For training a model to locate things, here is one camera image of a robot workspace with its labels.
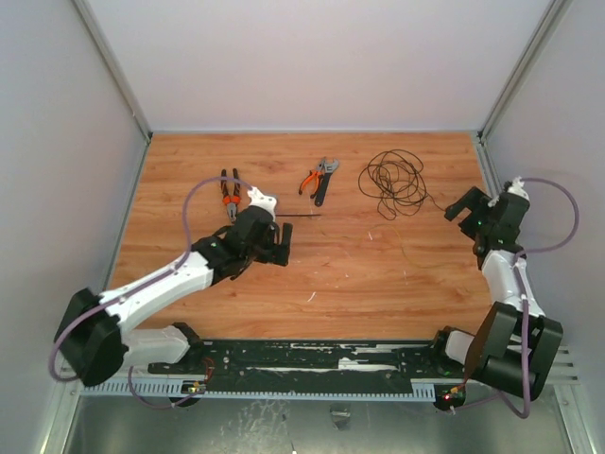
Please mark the aluminium frame rails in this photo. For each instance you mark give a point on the aluminium frame rails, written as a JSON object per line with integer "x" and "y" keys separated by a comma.
{"x": 563, "y": 370}

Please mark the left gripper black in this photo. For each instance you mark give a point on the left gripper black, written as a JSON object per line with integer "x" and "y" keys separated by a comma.
{"x": 284, "y": 247}

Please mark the black zip tie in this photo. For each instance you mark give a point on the black zip tie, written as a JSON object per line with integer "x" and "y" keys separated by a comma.
{"x": 298, "y": 215}

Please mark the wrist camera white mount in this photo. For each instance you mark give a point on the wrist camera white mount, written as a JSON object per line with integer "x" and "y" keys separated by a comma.
{"x": 516, "y": 187}
{"x": 260, "y": 200}

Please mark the small orange black pliers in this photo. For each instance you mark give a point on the small orange black pliers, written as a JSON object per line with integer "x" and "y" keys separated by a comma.
{"x": 314, "y": 177}

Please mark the large orange black pliers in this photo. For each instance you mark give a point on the large orange black pliers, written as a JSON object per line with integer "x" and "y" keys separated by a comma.
{"x": 231, "y": 199}

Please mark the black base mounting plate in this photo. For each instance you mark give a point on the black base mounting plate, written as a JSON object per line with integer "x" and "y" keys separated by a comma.
{"x": 414, "y": 360}

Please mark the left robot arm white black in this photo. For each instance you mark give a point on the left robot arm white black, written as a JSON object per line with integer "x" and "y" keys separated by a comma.
{"x": 98, "y": 334}

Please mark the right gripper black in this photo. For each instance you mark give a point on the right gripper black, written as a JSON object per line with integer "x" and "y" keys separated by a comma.
{"x": 475, "y": 216}

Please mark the grey slotted cable duct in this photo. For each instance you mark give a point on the grey slotted cable duct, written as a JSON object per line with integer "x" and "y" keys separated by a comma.
{"x": 376, "y": 388}

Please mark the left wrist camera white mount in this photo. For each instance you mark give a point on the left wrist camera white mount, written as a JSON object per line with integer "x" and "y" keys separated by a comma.
{"x": 260, "y": 200}

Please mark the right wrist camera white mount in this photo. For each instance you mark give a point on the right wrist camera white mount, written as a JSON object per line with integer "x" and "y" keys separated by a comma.
{"x": 516, "y": 187}

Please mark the adjustable wrench black handle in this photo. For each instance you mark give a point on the adjustable wrench black handle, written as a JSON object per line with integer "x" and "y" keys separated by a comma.
{"x": 328, "y": 169}

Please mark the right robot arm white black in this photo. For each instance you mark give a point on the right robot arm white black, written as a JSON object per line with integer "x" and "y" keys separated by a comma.
{"x": 515, "y": 346}

